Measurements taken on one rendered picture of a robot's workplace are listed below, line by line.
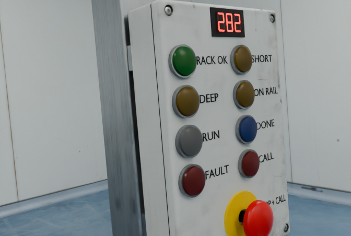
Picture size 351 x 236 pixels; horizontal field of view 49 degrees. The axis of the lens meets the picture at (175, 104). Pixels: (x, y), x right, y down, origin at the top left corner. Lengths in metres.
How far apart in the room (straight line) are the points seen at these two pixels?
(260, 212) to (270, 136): 0.09
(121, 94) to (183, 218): 0.14
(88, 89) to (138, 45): 3.99
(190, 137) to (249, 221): 0.10
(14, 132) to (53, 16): 1.25
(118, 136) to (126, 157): 0.02
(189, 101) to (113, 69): 0.10
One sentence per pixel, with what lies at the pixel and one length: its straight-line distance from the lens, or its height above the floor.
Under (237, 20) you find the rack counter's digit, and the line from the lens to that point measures 0.41.
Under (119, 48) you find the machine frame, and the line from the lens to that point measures 0.39.
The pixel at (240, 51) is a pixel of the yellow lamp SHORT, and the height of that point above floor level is 1.14.
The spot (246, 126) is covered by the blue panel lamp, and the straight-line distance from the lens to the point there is 0.40.
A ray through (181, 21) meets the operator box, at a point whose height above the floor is 1.17.
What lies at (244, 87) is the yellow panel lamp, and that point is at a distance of 0.40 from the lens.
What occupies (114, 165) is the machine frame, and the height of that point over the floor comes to 1.03.
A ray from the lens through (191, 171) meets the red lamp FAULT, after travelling 0.35.
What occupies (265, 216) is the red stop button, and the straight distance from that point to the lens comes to 0.40.
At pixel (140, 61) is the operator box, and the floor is 1.13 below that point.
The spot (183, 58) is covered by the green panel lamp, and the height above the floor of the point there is 1.13.
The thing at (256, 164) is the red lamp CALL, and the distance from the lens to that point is 0.41.
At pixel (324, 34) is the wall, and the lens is 3.54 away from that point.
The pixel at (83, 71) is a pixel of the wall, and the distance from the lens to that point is 4.34.
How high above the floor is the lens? 1.11
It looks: 3 degrees down
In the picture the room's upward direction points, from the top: 5 degrees counter-clockwise
